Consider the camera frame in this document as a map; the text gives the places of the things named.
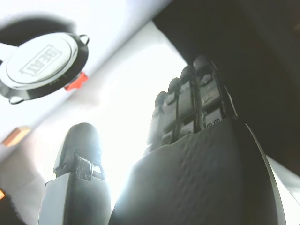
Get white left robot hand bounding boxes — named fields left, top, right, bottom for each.
left=38, top=55, right=288, bottom=225

